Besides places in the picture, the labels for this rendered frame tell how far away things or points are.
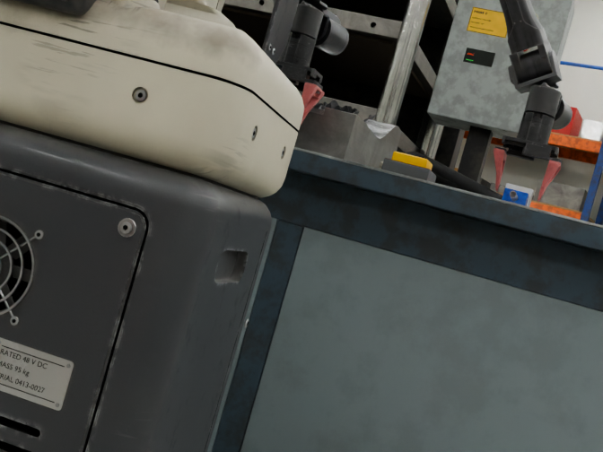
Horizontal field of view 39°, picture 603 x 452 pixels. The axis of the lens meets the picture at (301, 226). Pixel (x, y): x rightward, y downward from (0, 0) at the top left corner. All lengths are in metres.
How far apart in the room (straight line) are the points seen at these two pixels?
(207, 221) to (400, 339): 0.82
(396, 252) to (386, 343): 0.15
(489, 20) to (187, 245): 1.86
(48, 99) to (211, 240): 0.17
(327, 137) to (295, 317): 0.33
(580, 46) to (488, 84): 6.23
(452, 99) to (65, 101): 1.78
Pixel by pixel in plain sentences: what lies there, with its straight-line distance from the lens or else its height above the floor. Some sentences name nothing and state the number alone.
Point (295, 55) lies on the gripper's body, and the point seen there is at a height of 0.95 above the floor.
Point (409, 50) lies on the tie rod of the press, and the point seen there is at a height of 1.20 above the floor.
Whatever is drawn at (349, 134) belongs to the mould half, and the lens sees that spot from 1.52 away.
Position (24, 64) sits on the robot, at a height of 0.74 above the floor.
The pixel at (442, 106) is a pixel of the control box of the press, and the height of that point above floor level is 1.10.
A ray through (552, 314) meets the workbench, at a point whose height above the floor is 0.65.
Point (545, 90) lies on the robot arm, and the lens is 1.63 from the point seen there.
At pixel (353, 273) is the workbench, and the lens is 1.47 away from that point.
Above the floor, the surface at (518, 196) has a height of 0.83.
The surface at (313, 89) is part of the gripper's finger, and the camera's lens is 1.47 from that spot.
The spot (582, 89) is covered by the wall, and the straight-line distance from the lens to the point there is 8.47.
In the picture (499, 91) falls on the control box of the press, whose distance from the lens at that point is 2.39.
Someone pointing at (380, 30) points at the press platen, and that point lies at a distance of 2.42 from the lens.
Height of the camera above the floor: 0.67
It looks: level
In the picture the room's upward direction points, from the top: 16 degrees clockwise
